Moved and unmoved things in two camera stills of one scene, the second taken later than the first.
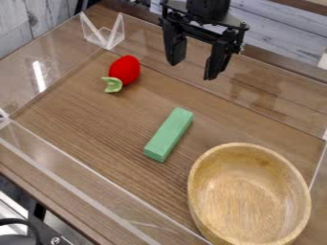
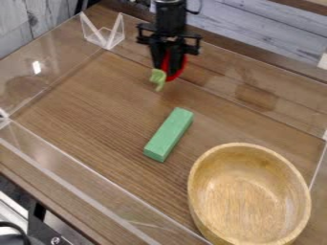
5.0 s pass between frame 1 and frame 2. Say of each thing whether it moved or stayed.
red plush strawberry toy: moved
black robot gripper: moved
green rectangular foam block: stayed
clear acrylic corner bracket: stayed
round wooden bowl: stayed
